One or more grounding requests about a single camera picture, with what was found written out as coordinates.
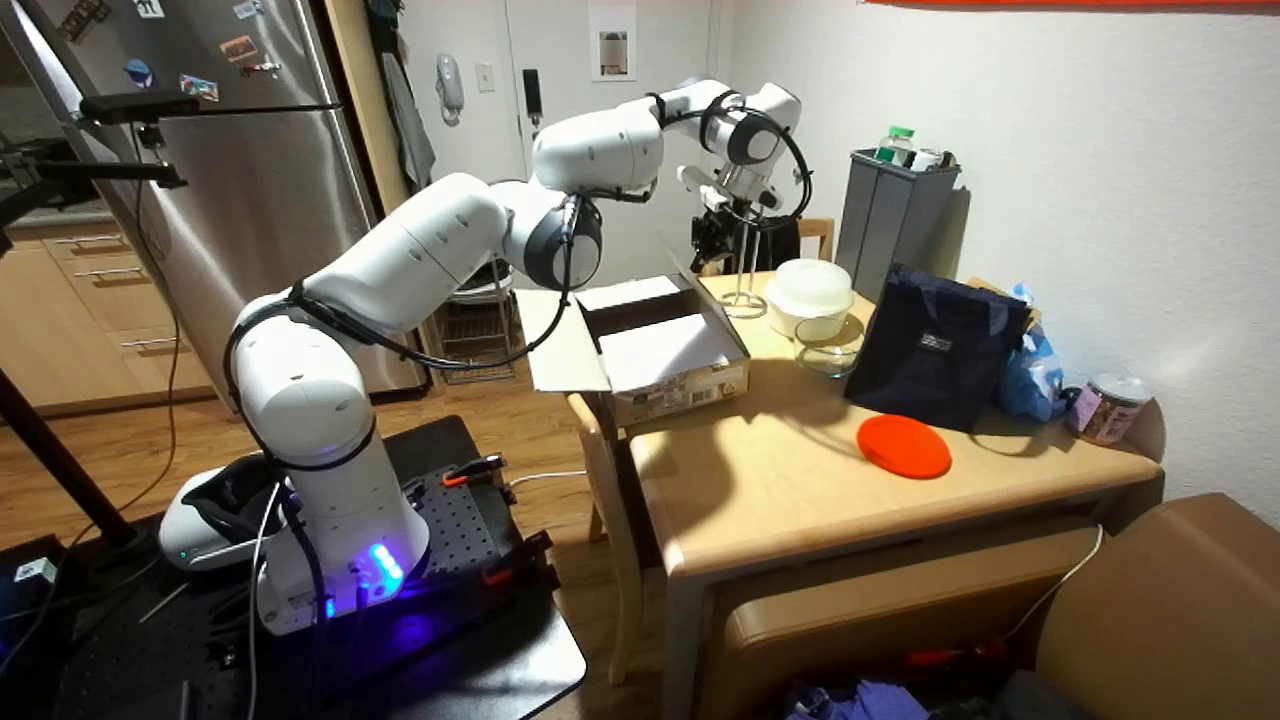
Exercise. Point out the black camera tripod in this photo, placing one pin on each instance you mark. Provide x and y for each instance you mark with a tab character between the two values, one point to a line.
133	106

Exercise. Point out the white and black headset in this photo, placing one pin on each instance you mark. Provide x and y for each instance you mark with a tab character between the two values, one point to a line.
215	515

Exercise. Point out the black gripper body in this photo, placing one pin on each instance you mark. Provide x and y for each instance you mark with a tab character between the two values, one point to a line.
721	227

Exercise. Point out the dark hanging coat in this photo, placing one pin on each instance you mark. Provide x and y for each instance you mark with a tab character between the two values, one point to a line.
401	106

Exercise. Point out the framed portrait photo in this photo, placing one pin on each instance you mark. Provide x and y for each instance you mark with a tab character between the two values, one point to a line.
612	52

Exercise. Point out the stainless steel fridge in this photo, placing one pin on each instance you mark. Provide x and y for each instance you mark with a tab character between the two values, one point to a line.
266	174

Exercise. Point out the white lidded food container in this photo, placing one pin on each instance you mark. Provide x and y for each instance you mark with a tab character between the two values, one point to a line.
809	299

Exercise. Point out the black wall intercom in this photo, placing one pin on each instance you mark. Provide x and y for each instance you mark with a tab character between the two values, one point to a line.
532	96

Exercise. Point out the brown leather armchair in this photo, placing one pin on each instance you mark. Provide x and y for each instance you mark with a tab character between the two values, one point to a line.
1172	612

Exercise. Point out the curved wooden chair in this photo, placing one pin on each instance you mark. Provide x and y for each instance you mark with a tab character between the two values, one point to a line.
581	416

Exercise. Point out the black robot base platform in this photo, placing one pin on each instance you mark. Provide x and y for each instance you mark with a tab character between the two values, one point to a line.
465	535

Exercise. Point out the orange round disc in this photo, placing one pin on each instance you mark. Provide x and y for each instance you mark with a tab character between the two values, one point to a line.
907	444

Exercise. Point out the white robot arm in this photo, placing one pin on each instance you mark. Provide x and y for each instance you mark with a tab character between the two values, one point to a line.
401	252

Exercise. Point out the green capped bottle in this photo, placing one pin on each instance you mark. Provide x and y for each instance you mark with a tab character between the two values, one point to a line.
898	136

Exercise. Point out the dark blue bag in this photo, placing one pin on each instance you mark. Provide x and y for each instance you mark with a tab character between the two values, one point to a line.
934	347

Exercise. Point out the blue plastic bag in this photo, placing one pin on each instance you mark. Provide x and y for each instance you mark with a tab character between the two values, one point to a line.
1032	382

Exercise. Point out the wooden drawer cabinet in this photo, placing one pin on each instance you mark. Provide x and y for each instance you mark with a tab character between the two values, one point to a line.
81	321

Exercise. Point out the purple cloth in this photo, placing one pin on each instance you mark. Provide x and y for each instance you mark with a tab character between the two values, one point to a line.
852	700

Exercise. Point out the grey cardboard box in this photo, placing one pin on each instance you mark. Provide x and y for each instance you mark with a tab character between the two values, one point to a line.
664	347

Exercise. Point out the grey plastic bin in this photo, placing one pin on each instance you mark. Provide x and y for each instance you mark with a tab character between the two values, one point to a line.
885	220

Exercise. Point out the clear glass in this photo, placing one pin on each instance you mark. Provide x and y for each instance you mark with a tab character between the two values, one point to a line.
745	287

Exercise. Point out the metal frame stool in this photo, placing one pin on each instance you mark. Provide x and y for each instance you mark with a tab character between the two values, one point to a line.
465	321

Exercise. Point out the white wall device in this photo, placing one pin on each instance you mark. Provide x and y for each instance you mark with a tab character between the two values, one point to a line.
449	82

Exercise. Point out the pink round tub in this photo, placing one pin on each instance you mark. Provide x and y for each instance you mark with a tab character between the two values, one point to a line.
1109	407

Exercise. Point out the small white power adapter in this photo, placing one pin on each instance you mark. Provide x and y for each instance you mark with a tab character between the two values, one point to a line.
32	572

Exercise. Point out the blue fridge magnet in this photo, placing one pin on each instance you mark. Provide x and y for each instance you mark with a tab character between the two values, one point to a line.
139	71

